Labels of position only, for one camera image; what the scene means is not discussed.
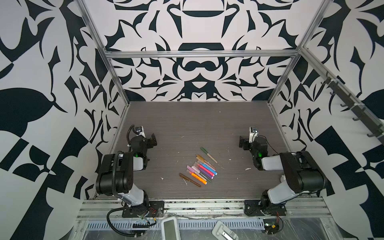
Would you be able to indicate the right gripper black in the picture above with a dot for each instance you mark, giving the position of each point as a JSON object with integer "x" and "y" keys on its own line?
{"x": 244, "y": 143}

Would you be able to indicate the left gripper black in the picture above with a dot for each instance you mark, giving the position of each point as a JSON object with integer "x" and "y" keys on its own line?
{"x": 151, "y": 141}

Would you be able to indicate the beige fountain pen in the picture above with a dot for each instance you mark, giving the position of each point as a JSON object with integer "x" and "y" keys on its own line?
{"x": 212, "y": 158}

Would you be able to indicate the blue highlighter marker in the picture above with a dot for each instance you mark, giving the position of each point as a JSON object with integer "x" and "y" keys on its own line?
{"x": 209, "y": 169}

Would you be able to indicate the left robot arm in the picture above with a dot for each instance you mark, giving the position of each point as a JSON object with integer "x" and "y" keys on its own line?
{"x": 116, "y": 174}

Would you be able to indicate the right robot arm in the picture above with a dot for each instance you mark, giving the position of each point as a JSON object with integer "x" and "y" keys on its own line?
{"x": 302, "y": 175}

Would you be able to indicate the green pen pink cap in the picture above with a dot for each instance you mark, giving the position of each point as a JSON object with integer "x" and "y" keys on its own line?
{"x": 208, "y": 180}

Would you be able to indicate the cream pen purple cap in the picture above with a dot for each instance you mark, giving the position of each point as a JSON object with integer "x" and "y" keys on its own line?
{"x": 196, "y": 172}

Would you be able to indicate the pink highlighter marker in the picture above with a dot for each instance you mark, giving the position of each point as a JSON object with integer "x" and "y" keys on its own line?
{"x": 204, "y": 168}

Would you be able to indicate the purple highlighter marker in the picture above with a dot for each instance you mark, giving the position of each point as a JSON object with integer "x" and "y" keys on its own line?
{"x": 202, "y": 171}

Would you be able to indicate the orange highlighter marker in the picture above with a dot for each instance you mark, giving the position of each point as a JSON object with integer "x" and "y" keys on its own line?
{"x": 197, "y": 177}

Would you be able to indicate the small circuit board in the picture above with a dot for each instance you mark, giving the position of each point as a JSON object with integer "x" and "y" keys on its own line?
{"x": 274, "y": 227}

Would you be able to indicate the white tablet device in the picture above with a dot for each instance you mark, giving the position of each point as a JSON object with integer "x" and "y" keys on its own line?
{"x": 170, "y": 229}

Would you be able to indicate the white grey device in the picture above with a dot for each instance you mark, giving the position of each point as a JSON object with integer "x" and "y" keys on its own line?
{"x": 222, "y": 232}

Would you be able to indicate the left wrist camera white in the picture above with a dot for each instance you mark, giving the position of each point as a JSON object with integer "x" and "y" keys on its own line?
{"x": 139, "y": 131}

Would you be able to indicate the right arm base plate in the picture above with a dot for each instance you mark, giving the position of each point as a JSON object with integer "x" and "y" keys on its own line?
{"x": 263, "y": 208}

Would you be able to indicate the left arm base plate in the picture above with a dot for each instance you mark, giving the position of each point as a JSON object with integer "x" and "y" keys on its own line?
{"x": 152, "y": 209}

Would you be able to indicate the black coat hook rail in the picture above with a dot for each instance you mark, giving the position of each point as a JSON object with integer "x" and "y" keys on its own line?
{"x": 361, "y": 111}

